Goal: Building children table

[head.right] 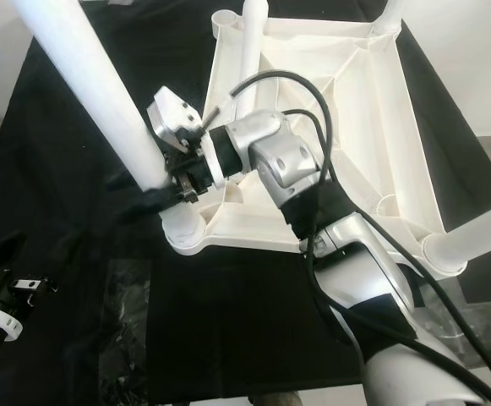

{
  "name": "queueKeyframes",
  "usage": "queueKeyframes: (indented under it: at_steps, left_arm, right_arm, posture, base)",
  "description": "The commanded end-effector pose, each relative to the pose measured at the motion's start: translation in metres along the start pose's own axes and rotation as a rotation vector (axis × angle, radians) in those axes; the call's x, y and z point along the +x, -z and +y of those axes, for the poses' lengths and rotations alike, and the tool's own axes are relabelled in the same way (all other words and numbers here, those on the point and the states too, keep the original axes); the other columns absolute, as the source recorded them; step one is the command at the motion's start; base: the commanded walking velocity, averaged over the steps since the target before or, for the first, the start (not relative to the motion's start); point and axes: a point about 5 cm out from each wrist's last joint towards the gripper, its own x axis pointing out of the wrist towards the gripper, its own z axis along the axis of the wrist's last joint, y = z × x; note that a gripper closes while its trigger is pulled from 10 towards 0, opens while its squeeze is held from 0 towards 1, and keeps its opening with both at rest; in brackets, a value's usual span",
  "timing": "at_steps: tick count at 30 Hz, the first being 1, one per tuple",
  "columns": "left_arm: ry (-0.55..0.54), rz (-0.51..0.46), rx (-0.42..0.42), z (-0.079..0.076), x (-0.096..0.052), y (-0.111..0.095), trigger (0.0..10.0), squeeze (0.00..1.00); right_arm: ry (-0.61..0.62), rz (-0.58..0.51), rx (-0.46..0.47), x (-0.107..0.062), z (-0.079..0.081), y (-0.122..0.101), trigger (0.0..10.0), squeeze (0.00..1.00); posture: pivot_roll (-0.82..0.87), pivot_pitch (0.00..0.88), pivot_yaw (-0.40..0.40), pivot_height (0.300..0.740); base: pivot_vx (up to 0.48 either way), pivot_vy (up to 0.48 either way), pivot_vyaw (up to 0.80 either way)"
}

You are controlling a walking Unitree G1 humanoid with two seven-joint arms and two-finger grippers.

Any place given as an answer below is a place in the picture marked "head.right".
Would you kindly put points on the white plastic children table top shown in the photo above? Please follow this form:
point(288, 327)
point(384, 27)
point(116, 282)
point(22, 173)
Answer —
point(355, 101)

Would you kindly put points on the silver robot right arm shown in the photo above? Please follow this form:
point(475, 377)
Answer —
point(287, 161)

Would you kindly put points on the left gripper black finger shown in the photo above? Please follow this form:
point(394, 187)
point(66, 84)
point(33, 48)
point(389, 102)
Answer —
point(12, 249)

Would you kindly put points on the white plastic table leg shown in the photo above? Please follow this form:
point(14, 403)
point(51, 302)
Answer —
point(101, 85)
point(389, 17)
point(255, 59)
point(473, 237)

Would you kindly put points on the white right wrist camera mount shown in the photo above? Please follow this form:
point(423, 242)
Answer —
point(173, 114)

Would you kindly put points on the black tablecloth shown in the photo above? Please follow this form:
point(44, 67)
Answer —
point(59, 152)

